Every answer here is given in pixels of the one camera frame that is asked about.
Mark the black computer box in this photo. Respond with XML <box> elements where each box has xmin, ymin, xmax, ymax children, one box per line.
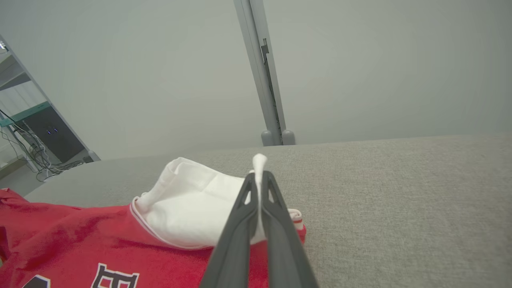
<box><xmin>27</xmin><ymin>106</ymin><xmax>87</xmax><ymax>164</ymax></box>

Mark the red jersey with white trim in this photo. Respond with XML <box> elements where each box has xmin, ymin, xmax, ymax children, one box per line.
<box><xmin>0</xmin><ymin>153</ymin><xmax>307</xmax><ymax>288</ymax></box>

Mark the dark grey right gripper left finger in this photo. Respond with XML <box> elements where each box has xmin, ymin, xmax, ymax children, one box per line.
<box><xmin>199</xmin><ymin>172</ymin><xmax>259</xmax><ymax>288</ymax></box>

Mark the grey metal shelf rack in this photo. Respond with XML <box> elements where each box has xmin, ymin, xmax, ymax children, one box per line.
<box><xmin>0</xmin><ymin>34</ymin><xmax>101</xmax><ymax>182</ymax></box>

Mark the grey partition post with feet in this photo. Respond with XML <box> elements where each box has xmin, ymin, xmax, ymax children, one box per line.
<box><xmin>234</xmin><ymin>0</ymin><xmax>296</xmax><ymax>147</ymax></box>

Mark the black cabinet with cables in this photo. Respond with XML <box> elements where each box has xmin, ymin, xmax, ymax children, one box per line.
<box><xmin>0</xmin><ymin>108</ymin><xmax>93</xmax><ymax>183</ymax></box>

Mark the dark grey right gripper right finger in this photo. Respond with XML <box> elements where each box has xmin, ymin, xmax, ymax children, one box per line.
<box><xmin>261</xmin><ymin>171</ymin><xmax>320</xmax><ymax>288</ymax></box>

